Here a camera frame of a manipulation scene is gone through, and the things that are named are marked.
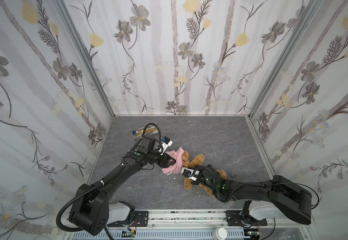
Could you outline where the pink fleece bear hoodie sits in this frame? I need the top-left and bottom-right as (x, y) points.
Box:
(161, 146), (185, 176)

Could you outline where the brown teddy bear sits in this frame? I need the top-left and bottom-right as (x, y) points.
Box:
(181, 150), (228, 197)

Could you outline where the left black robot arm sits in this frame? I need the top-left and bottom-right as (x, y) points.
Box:
(56, 137), (177, 236)

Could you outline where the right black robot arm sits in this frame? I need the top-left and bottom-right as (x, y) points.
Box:
(181, 165), (312, 225)

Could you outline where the clear plastic tool box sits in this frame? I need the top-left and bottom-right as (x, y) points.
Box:
(132, 125), (159, 140)

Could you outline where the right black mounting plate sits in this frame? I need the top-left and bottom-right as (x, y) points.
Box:
(226, 210), (268, 228)

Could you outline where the black mounting plate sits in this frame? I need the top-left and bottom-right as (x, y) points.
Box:
(226, 210), (268, 228)
(126, 211), (149, 228)

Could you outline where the white round cap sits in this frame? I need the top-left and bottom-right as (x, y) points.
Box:
(212, 227), (228, 240)

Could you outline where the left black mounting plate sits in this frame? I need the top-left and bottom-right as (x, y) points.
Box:
(126, 211), (149, 228)

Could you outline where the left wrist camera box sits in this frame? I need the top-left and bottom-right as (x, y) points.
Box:
(160, 137), (173, 155)

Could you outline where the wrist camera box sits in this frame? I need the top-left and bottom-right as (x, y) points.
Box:
(181, 168), (197, 181)
(160, 137), (173, 155)

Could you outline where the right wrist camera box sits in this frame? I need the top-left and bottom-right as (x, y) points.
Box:
(181, 168), (197, 181)

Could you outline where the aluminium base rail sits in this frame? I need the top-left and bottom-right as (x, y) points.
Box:
(62, 208), (317, 240)

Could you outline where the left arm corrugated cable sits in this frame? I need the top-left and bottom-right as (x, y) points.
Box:
(55, 182), (115, 232)

